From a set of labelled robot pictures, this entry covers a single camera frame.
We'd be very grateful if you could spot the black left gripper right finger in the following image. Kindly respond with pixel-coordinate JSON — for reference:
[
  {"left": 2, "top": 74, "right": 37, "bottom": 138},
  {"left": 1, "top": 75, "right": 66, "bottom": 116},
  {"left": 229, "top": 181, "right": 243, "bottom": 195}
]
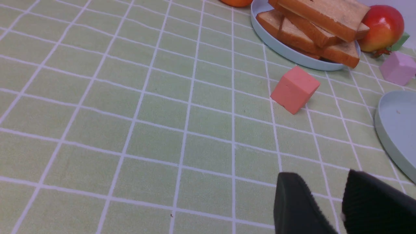
[{"left": 342, "top": 169, "right": 416, "bottom": 234}]

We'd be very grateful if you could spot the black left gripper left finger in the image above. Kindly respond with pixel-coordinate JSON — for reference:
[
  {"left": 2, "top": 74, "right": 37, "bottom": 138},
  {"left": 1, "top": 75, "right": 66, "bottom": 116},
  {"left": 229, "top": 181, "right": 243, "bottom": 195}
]
[{"left": 274, "top": 172, "right": 337, "bottom": 234}]

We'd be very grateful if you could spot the toast slice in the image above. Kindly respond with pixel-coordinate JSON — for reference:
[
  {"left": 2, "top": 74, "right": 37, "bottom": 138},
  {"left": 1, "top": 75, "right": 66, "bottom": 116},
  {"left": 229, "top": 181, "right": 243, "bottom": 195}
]
[
  {"left": 273, "top": 1, "right": 370, "bottom": 48},
  {"left": 255, "top": 9, "right": 360, "bottom": 71},
  {"left": 268, "top": 0, "right": 370, "bottom": 46}
]

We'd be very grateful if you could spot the light blue centre plate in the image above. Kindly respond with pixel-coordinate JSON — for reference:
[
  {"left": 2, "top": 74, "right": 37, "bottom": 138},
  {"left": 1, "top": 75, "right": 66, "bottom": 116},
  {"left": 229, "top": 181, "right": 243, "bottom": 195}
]
[{"left": 374, "top": 90, "right": 416, "bottom": 183}]

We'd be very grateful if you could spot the pink cube block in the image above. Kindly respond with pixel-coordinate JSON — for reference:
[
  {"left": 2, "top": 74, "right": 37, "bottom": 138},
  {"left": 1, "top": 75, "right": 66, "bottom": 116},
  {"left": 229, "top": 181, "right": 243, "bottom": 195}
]
[{"left": 270, "top": 66, "right": 320, "bottom": 115}]

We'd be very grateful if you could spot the lilac cube block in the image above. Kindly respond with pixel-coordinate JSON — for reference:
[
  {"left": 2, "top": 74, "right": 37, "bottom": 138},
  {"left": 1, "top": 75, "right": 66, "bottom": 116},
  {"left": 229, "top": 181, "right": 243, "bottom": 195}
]
[{"left": 379, "top": 51, "right": 416, "bottom": 86}]

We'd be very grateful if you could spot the light blue bread plate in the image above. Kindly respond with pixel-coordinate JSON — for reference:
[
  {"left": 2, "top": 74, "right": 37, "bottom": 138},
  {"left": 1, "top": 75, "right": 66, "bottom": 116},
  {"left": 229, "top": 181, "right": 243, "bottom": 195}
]
[{"left": 251, "top": 0, "right": 360, "bottom": 71}]

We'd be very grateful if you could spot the green cube block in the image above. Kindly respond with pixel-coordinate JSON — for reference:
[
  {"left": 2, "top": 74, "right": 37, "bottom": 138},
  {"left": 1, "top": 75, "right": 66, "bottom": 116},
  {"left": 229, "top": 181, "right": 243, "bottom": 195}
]
[{"left": 391, "top": 32, "right": 410, "bottom": 51}]

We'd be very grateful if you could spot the red yellow apple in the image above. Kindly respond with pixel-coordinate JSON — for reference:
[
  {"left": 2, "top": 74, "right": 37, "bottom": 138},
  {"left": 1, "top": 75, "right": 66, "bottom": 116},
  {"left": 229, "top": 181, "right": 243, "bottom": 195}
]
[{"left": 358, "top": 5, "right": 405, "bottom": 58}]

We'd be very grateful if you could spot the green checkered tablecloth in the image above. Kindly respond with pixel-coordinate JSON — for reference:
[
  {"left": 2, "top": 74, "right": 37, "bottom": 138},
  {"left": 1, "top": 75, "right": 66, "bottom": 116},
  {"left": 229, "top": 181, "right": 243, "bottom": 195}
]
[{"left": 0, "top": 0, "right": 415, "bottom": 234}]

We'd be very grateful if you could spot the orange fruit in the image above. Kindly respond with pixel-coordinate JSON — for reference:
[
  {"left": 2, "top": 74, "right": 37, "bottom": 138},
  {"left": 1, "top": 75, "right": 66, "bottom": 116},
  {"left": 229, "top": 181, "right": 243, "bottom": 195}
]
[{"left": 220, "top": 0, "right": 253, "bottom": 8}]

